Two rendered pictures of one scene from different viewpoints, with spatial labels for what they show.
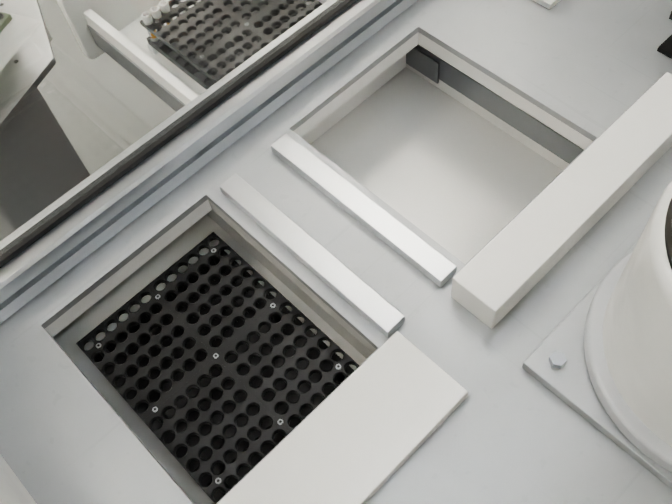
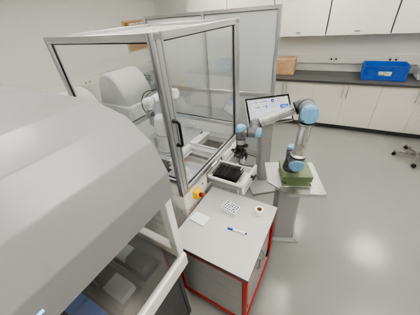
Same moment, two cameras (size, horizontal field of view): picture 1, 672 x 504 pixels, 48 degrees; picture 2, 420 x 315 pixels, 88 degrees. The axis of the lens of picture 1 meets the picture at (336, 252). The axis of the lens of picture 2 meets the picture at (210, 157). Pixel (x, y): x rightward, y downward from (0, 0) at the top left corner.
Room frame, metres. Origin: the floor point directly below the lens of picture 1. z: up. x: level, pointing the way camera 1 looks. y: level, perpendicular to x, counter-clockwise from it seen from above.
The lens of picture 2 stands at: (2.07, -0.60, 2.06)
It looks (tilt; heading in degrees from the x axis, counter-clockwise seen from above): 34 degrees down; 159
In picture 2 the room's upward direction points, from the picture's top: 5 degrees counter-clockwise
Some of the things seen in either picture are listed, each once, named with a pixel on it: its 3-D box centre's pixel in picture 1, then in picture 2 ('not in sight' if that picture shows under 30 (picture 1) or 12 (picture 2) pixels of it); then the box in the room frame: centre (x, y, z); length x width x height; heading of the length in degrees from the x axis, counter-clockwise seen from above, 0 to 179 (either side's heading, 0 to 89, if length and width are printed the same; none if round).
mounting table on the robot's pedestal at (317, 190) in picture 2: not in sight; (291, 181); (0.95, 0.61, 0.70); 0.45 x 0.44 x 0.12; 59
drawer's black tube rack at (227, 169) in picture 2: not in sight; (227, 173); (0.75, 0.06, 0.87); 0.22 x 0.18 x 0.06; 36
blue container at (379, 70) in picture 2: not in sight; (383, 70); (-0.23, 3.50, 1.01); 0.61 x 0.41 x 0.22; 39
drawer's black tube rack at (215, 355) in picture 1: (222, 368); not in sight; (0.30, 0.13, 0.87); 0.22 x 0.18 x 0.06; 36
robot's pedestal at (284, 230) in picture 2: not in sight; (284, 205); (0.94, 0.59, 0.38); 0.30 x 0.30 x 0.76; 59
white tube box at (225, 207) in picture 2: not in sight; (230, 208); (1.04, -0.07, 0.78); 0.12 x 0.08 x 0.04; 25
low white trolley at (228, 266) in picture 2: not in sight; (227, 253); (1.14, -0.16, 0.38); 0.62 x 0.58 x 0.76; 126
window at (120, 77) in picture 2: not in sight; (116, 113); (0.53, -0.66, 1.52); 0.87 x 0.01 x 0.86; 36
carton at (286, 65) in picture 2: not in sight; (284, 65); (-1.52, 2.54, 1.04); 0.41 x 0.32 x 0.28; 39
